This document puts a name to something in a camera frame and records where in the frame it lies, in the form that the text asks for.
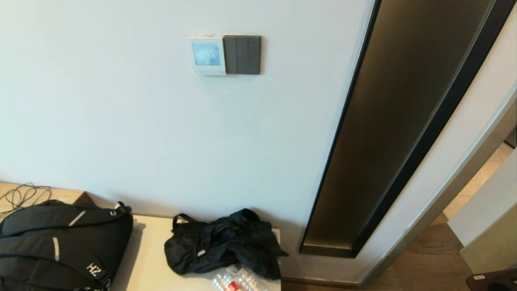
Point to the white wall thermostat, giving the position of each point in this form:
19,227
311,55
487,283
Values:
207,54

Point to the black crumpled cloth bag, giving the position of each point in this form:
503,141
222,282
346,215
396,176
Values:
222,242

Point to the clear water bottle without label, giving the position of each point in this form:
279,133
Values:
250,279

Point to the clear water bottle red label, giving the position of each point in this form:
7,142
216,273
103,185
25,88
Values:
228,285

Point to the light wooden desk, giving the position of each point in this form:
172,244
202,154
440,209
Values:
64,195

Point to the black backpack with grey stripes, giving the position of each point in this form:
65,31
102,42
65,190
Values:
60,246

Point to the white door with wood base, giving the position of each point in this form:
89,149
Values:
484,218

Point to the dark brown wooden table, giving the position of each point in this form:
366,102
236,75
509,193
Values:
490,281

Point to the dark grey wall switch panel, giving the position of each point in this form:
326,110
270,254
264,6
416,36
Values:
242,54

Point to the grey door frame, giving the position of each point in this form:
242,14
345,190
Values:
444,194

